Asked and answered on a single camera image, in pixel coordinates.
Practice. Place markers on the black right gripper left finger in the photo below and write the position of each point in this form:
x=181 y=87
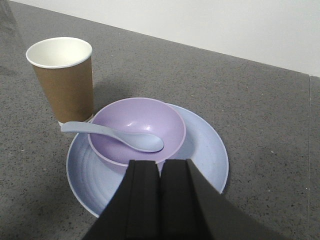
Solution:
x=133 y=213

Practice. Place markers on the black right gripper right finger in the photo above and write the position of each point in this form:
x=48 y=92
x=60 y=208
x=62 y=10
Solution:
x=192 y=209

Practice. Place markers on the light blue plastic spoon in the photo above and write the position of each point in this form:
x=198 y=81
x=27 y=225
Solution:
x=143 y=142

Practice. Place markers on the purple plastic bowl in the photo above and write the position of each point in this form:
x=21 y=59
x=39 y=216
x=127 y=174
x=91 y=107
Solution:
x=137 y=115

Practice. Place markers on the brown paper cup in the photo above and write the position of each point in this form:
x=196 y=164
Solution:
x=63 y=66

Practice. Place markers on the light blue plastic plate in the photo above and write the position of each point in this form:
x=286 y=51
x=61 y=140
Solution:
x=94 y=183

